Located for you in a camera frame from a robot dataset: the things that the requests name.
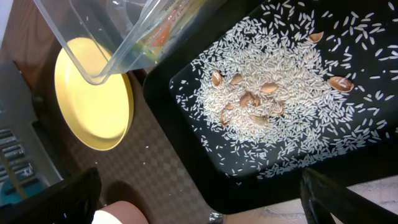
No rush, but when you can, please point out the pink bowl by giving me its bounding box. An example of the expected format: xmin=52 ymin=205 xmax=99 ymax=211
xmin=91 ymin=201 xmax=149 ymax=224

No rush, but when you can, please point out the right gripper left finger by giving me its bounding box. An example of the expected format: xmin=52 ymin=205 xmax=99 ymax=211
xmin=1 ymin=167 xmax=101 ymax=224

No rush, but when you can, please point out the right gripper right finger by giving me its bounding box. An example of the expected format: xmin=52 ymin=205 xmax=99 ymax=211
xmin=300 ymin=168 xmax=397 ymax=223

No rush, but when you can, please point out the yellow plate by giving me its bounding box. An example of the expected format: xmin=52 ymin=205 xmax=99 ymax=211
xmin=54 ymin=49 xmax=134 ymax=151

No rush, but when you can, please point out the black waste tray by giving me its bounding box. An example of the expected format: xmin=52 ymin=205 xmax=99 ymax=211
xmin=144 ymin=1 xmax=397 ymax=214

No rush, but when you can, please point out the clear plastic bin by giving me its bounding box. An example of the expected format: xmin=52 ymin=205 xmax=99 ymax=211
xmin=34 ymin=0 xmax=224 ymax=85

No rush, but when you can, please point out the green snack wrapper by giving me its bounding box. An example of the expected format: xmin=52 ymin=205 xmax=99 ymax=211
xmin=137 ymin=0 xmax=204 ymax=63

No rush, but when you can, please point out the grey dishwasher rack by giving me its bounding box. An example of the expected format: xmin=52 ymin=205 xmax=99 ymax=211
xmin=1 ymin=62 xmax=70 ymax=207

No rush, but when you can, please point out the dark brown serving tray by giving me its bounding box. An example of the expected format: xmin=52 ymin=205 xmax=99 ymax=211
xmin=44 ymin=73 xmax=223 ymax=223

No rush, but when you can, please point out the pile of rice grains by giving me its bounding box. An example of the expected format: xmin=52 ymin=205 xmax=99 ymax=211
xmin=169 ymin=1 xmax=397 ymax=185

